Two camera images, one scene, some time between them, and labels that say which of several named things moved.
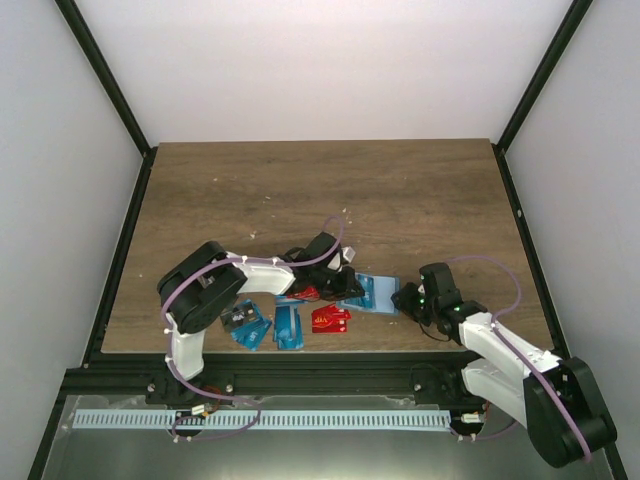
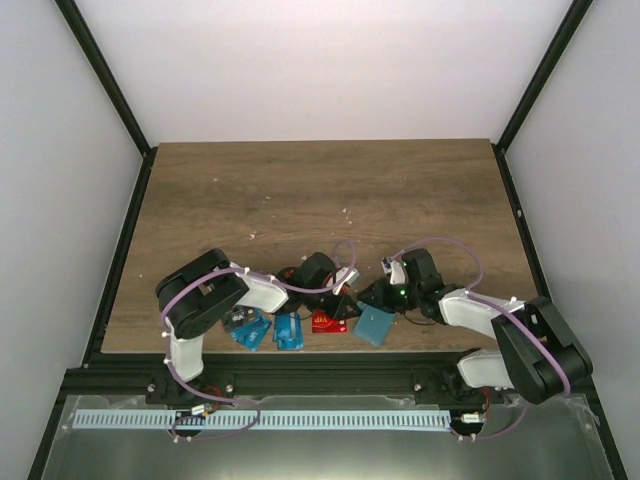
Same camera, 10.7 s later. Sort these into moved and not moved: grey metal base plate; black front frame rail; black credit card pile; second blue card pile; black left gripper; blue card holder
Moved: blue card holder; black left gripper
Not moved: black front frame rail; grey metal base plate; black credit card pile; second blue card pile
